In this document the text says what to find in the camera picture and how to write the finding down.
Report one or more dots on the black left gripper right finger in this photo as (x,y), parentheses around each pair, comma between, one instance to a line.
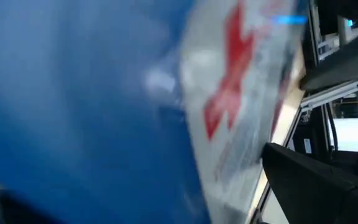
(315,193)

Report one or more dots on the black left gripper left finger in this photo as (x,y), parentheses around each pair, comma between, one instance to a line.
(11,208)

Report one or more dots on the blue first aid box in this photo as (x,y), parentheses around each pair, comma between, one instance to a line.
(104,93)

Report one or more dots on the black table frame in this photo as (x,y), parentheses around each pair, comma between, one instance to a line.
(294,124)

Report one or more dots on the aluminium rail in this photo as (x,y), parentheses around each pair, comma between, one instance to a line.
(334,93)

